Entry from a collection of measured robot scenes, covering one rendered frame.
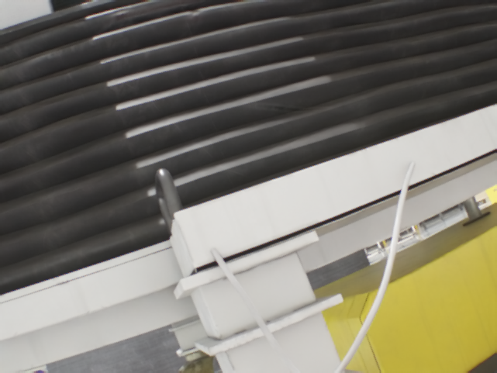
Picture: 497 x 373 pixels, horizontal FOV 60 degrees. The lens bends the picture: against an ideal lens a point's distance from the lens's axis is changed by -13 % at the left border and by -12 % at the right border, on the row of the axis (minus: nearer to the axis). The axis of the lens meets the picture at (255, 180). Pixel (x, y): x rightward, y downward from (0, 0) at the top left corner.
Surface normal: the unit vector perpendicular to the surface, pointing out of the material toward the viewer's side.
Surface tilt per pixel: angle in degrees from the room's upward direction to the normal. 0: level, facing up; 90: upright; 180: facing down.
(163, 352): 90
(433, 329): 90
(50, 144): 143
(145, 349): 90
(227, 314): 90
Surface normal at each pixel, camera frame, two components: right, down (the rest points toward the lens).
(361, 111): 0.41, 0.52
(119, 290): 0.20, -0.29
